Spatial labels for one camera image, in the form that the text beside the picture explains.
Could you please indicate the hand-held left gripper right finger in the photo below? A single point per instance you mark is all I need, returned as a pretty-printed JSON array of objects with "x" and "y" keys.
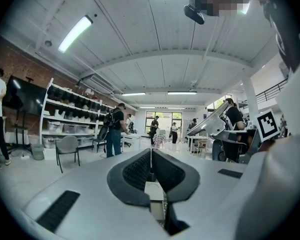
[{"x": 210, "y": 184}]

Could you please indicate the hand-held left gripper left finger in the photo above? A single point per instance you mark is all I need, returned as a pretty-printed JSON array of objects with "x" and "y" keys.
[{"x": 90, "y": 179}]

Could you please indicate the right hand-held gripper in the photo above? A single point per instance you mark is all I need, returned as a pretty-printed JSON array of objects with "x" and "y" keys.
[{"x": 266, "y": 124}]

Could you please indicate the white table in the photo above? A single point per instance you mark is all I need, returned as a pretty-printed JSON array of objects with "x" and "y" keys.
[
  {"x": 197, "y": 137},
  {"x": 131, "y": 136}
]

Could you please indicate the grey chair black legs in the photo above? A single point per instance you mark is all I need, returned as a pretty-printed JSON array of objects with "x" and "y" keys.
[{"x": 67, "y": 144}]

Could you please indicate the balcony railing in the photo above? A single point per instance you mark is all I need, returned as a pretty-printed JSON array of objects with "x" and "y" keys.
[{"x": 272, "y": 91}]

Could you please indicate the long ceiling light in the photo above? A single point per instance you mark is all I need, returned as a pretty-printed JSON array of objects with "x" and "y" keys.
[
  {"x": 182, "y": 93},
  {"x": 133, "y": 93},
  {"x": 75, "y": 32}
]

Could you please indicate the checkered cloth table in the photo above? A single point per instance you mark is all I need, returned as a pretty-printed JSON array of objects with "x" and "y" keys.
[{"x": 160, "y": 140}]

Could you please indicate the large window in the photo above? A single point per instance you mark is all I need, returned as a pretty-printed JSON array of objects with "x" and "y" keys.
[{"x": 163, "y": 121}]

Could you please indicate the white shelf rack clear bins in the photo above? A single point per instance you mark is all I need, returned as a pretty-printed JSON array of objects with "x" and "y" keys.
[{"x": 70, "y": 104}]

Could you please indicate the black screen on stand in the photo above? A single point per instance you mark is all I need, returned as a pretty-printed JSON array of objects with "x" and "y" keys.
[{"x": 22, "y": 96}]

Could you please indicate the person's black shirt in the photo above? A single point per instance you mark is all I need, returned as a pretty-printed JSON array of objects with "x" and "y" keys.
[{"x": 290, "y": 34}]

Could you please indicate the person's head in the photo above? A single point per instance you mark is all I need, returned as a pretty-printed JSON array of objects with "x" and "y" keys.
[{"x": 215, "y": 1}]

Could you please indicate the round ceiling sensor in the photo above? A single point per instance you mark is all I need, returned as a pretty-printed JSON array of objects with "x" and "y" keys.
[{"x": 48, "y": 43}]

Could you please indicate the head-worn black camera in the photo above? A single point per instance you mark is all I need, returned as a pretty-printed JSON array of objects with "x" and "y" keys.
[{"x": 193, "y": 14}]

